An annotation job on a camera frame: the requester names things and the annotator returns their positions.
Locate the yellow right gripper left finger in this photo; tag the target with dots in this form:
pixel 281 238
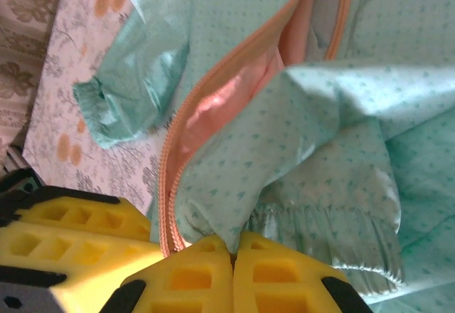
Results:
pixel 185 281

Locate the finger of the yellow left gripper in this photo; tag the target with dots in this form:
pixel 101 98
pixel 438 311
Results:
pixel 81 256
pixel 81 217

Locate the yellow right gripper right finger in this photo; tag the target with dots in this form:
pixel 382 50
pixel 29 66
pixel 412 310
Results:
pixel 284 284

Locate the orange and mint zip jacket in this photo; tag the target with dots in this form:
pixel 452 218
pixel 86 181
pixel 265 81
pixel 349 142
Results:
pixel 320 131

